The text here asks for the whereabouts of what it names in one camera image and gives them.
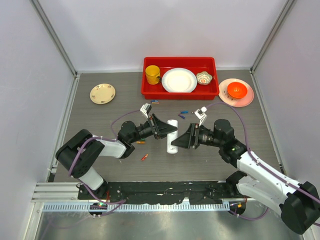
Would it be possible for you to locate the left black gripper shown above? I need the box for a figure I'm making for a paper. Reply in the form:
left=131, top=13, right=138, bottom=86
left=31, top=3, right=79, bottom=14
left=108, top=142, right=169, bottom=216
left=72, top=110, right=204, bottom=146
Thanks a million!
left=129, top=113, right=177, bottom=144

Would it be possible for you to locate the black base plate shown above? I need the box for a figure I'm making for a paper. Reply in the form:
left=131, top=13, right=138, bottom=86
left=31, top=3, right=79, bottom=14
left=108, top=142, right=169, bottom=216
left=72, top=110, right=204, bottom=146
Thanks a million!
left=93, top=181, right=244, bottom=205

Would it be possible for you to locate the red plastic tray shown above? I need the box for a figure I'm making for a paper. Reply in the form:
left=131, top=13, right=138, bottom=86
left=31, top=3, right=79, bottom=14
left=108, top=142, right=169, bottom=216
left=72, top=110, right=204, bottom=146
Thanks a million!
left=141, top=56, right=220, bottom=100

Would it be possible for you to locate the white plate in tray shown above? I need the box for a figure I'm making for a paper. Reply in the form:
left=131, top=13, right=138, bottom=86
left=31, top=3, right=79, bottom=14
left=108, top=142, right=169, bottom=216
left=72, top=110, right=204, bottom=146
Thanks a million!
left=161, top=67, right=198, bottom=93

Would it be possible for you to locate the cream floral plate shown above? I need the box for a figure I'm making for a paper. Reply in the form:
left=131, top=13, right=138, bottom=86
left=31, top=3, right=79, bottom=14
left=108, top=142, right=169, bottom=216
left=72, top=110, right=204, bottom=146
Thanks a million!
left=89, top=83, right=116, bottom=105

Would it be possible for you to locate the white remote control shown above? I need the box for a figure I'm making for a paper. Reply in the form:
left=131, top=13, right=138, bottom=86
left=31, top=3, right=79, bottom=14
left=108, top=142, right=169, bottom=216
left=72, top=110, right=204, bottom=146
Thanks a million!
left=166, top=119, right=178, bottom=155

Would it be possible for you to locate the yellow mug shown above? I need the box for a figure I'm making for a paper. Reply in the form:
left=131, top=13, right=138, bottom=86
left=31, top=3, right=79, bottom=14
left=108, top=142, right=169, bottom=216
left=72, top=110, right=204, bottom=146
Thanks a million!
left=145, top=65, right=161, bottom=85

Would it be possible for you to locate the slotted cable duct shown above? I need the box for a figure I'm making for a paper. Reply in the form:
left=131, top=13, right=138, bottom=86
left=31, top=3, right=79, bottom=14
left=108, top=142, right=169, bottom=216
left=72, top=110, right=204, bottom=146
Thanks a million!
left=42, top=201, right=230, bottom=213

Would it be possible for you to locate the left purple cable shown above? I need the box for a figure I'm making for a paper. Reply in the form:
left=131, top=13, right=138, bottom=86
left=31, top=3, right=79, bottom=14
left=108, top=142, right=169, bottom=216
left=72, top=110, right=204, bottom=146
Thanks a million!
left=67, top=109, right=146, bottom=218

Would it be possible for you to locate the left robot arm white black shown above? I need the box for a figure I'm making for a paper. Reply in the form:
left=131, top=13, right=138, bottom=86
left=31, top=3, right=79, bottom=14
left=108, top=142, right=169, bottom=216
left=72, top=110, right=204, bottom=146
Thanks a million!
left=55, top=114, right=178, bottom=200

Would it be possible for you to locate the red orange battery front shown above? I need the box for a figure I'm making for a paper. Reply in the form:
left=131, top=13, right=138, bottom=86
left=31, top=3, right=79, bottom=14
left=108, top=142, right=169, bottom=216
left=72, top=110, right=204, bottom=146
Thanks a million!
left=141, top=154, right=149, bottom=161

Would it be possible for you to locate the orange bowl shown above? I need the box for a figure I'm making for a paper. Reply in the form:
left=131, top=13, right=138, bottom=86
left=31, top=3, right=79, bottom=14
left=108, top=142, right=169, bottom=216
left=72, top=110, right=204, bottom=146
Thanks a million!
left=227, top=82, right=248, bottom=99

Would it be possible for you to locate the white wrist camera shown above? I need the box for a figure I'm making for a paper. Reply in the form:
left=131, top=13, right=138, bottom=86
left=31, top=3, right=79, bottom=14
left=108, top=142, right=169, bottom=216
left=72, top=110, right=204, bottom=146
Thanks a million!
left=193, top=106, right=208, bottom=126
left=139, top=103, right=152, bottom=120

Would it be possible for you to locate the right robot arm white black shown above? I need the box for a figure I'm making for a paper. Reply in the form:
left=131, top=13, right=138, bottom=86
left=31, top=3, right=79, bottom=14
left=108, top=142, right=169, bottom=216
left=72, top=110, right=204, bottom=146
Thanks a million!
left=171, top=119, right=320, bottom=235

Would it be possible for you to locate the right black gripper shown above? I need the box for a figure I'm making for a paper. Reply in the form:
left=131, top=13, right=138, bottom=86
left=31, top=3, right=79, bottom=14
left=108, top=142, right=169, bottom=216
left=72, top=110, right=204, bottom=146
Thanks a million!
left=171, top=122, right=224, bottom=149

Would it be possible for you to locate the pink plate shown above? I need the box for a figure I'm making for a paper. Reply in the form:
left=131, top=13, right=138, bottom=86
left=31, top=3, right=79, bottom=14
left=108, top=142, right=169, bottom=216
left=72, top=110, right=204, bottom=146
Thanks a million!
left=218, top=78, right=255, bottom=108

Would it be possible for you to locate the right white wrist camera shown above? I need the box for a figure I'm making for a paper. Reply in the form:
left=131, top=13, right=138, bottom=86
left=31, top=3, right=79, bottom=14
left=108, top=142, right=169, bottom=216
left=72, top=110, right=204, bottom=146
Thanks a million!
left=193, top=106, right=208, bottom=126

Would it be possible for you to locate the small patterned bowl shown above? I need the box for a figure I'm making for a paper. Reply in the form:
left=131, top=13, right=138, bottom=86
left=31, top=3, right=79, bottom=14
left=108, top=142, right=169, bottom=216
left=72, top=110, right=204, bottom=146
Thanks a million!
left=196, top=71, right=213, bottom=85

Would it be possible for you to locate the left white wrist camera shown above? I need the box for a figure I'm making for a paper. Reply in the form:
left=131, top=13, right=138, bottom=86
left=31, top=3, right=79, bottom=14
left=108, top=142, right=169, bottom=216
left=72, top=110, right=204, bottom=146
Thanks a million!
left=139, top=103, right=152, bottom=120

